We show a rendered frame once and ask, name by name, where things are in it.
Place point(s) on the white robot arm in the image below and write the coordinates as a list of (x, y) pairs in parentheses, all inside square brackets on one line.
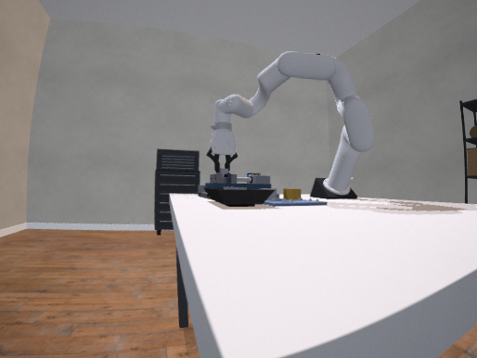
[(357, 133)]

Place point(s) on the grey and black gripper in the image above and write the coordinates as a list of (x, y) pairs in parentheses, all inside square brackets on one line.
[(222, 143)]

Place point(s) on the yellow rectangular block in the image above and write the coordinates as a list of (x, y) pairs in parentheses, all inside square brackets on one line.
[(292, 193)]

